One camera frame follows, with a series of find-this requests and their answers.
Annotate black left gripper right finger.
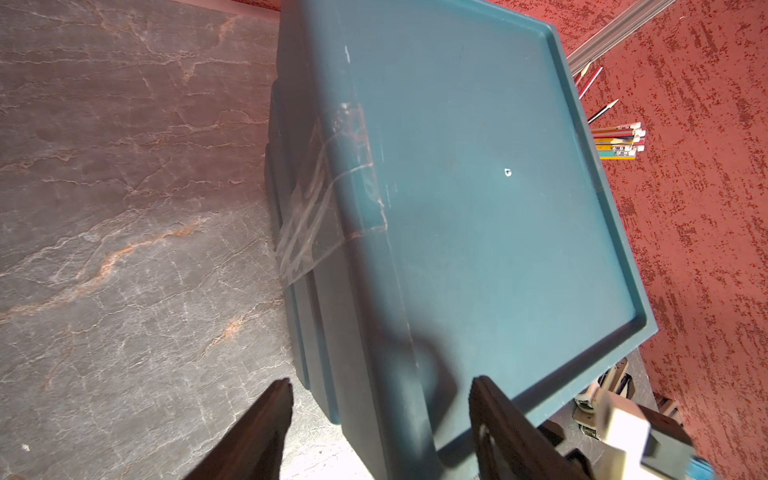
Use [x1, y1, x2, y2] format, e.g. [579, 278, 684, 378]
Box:
[469, 376, 589, 479]

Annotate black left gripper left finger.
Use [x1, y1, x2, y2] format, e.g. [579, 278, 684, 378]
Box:
[186, 378, 294, 480]

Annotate dark teal drawer cabinet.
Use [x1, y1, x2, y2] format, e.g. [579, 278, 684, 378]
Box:
[267, 1, 657, 479]

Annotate clear tape patch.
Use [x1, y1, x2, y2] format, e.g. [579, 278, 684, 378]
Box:
[273, 103, 388, 286]

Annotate pens in cup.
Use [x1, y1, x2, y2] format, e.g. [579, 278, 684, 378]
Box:
[573, 62, 647, 161]

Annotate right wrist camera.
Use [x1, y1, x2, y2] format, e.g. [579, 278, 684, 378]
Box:
[594, 394, 719, 479]

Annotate right aluminium corner post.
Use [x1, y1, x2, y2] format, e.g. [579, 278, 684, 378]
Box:
[567, 0, 675, 75]

